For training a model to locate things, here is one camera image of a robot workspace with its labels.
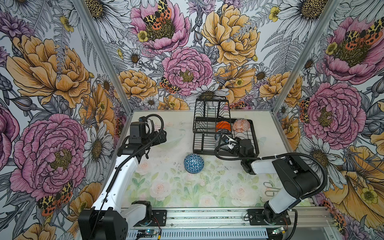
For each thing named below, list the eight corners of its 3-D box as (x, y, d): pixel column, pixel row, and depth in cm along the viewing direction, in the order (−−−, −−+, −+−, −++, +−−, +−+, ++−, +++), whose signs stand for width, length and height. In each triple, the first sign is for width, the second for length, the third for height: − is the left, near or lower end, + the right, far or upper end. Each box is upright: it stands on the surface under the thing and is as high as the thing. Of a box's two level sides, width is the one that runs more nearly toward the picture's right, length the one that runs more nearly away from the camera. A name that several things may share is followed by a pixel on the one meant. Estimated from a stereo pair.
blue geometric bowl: (184, 173, 91) (183, 168, 86) (185, 158, 97) (184, 153, 92) (203, 173, 91) (204, 168, 86) (203, 158, 97) (203, 153, 92)
